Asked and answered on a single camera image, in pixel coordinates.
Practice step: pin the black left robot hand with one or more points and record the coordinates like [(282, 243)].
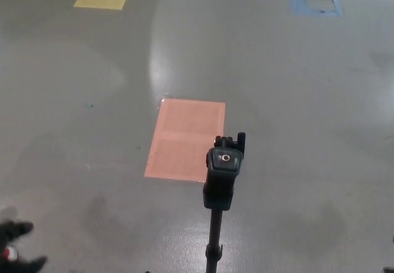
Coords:
[(9, 230)]

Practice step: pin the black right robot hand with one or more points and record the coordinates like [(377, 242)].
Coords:
[(390, 270)]

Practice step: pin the black phone stand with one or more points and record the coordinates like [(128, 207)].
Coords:
[(222, 174)]

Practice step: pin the small green floor scrap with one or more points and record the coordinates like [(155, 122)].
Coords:
[(89, 104)]

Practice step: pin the orange floor sheet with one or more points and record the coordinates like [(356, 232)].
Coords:
[(184, 137)]

